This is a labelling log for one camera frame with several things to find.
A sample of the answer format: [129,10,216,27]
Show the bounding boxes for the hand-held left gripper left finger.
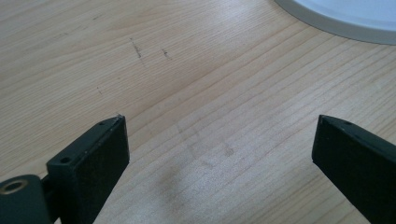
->
[46,114,131,224]

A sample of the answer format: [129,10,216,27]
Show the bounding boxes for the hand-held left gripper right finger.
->
[311,114,396,224]

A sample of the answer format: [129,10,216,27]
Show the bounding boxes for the white round plate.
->
[274,0,396,46]

